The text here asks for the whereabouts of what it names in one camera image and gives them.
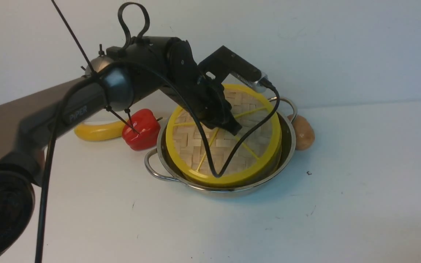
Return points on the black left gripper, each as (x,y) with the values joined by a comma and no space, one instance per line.
(199,94)

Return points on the yellow rimmed woven steamer lid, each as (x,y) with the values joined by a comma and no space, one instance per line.
(259,152)

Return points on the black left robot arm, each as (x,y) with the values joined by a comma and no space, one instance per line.
(118,78)

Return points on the stainless steel pot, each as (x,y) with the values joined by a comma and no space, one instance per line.
(288,146)

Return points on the red bell pepper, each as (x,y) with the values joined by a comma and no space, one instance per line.
(141,131)

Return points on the yellow banana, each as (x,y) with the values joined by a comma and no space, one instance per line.
(96,133)

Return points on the brown potato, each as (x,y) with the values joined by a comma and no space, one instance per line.
(305,135)

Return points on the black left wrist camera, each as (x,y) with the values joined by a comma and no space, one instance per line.
(224,62)

